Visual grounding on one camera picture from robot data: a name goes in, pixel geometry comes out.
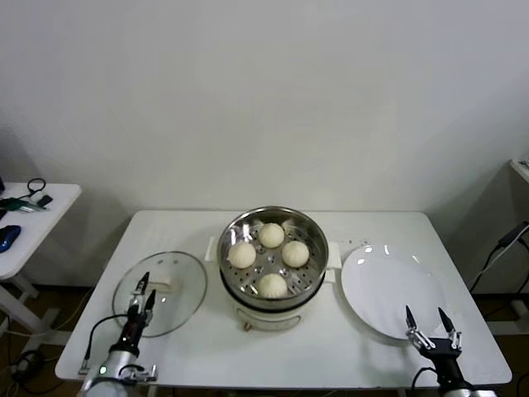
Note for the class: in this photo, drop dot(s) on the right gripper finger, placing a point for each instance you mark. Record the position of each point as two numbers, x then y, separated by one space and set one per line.
454 339
415 335

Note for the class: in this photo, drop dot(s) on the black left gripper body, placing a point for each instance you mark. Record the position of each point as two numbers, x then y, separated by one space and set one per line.
134 326

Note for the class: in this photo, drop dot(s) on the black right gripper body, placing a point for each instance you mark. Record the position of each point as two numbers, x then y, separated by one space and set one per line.
444 360

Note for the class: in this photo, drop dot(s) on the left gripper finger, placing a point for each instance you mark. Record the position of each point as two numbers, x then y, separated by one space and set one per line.
139 293
149 306

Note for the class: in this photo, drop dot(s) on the white steamed baozi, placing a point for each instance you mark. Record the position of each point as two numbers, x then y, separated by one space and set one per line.
242 254
295 253
273 285
271 234

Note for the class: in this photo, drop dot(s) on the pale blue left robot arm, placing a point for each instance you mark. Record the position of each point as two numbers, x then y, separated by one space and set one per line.
103 382

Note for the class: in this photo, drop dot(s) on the perforated steel steamer basket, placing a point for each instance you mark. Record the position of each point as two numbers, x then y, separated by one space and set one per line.
314 273

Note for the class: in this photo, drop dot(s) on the white round plate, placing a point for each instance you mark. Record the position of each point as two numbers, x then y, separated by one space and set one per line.
392 285

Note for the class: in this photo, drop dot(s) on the white side table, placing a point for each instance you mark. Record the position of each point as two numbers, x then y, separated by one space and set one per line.
53 211

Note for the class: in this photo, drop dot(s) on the white electric cooker base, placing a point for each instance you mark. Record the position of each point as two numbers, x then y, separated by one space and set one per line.
268 320

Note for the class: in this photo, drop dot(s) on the small black device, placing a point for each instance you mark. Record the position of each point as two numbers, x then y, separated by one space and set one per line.
44 200

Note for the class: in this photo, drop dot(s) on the blue computer mouse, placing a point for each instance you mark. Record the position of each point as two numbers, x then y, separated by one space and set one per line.
8 237

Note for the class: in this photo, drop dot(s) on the white shelf edge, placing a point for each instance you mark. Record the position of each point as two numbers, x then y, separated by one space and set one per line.
521 169

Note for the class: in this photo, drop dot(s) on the white table frame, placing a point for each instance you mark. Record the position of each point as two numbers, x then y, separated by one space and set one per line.
518 308

